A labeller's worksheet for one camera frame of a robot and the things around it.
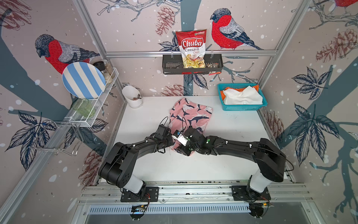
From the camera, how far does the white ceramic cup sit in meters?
1.08

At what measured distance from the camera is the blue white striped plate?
2.24ft

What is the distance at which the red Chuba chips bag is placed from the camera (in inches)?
31.7

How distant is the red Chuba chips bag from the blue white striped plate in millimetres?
512
